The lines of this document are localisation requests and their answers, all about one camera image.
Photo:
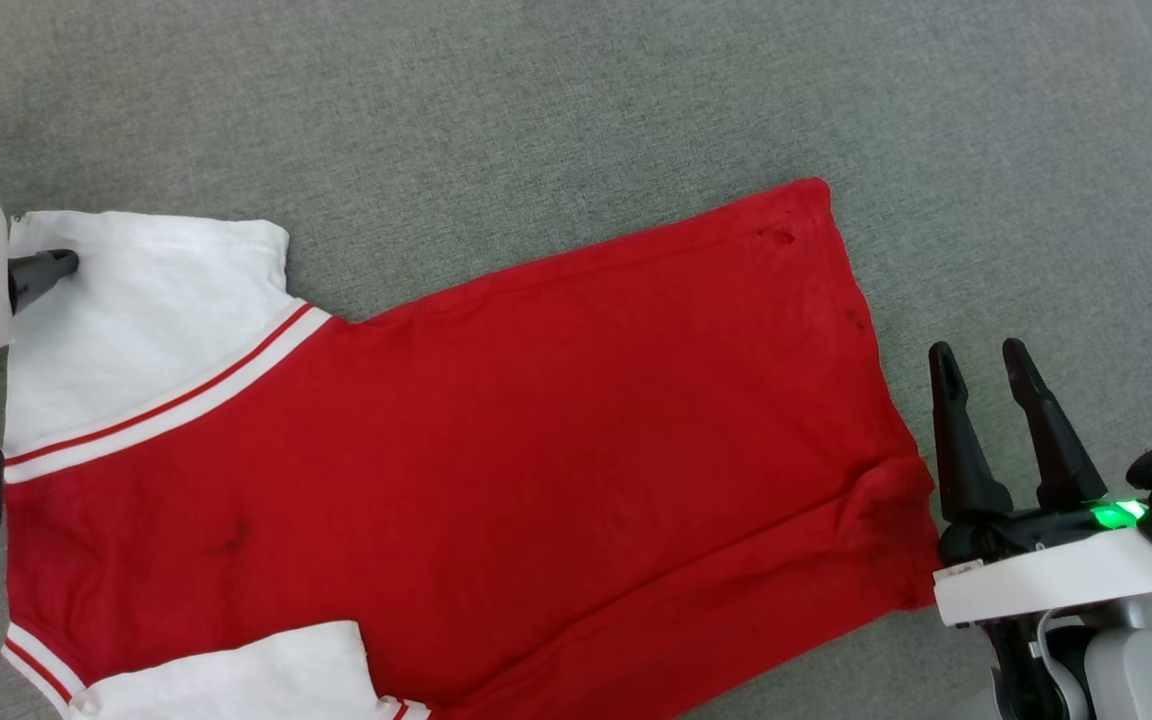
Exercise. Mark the red and white basketball jersey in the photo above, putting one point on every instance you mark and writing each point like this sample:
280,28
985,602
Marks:
496,460

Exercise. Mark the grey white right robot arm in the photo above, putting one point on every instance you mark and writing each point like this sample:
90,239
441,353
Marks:
1126,672

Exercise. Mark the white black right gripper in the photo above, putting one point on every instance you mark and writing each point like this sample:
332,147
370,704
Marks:
1056,577

